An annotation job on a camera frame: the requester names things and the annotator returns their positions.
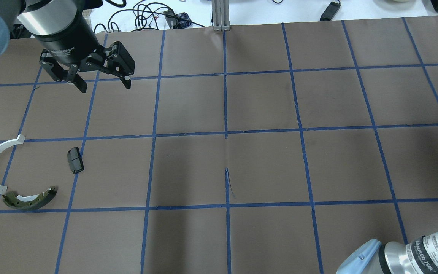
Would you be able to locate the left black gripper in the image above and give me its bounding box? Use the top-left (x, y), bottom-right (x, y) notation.
top-left (35, 15), bottom-right (135, 93)

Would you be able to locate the black brake pad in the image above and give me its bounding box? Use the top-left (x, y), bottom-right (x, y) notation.
top-left (67, 147), bottom-right (85, 174)

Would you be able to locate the aluminium frame post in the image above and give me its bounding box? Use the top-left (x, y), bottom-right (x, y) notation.
top-left (211, 0), bottom-right (230, 31)

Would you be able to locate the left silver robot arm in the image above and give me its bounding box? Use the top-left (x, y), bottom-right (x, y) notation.
top-left (0, 0), bottom-right (135, 92)

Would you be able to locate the black power adapter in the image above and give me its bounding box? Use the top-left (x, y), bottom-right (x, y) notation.
top-left (319, 0), bottom-right (341, 21)

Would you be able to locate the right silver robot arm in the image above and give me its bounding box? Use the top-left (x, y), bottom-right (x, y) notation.
top-left (336, 232), bottom-right (438, 274)

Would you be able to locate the green brake shoe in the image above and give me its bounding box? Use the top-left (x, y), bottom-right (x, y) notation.
top-left (2, 186), bottom-right (57, 212)

